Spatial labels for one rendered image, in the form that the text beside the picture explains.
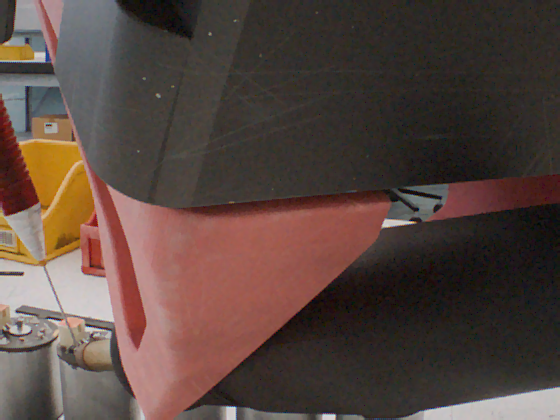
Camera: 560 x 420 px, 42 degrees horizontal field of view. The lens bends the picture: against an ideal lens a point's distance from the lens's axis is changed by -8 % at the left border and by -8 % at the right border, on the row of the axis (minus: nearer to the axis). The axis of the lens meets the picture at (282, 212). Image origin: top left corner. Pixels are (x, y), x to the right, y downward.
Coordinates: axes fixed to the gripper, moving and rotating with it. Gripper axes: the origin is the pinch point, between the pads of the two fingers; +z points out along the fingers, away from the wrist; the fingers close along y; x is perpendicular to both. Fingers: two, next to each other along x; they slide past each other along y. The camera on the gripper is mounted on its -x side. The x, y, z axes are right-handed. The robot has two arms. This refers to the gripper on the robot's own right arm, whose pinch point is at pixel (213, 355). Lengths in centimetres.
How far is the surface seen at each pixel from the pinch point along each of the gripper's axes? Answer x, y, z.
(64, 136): -371, -116, 273
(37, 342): -7.3, 0.9, 8.3
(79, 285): -23.2, -6.4, 23.7
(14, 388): -6.6, 1.8, 9.5
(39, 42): -448, -112, 248
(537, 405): -2.4, -19.7, 12.5
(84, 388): -5.2, 0.1, 8.1
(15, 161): -8.8, 1.6, 2.5
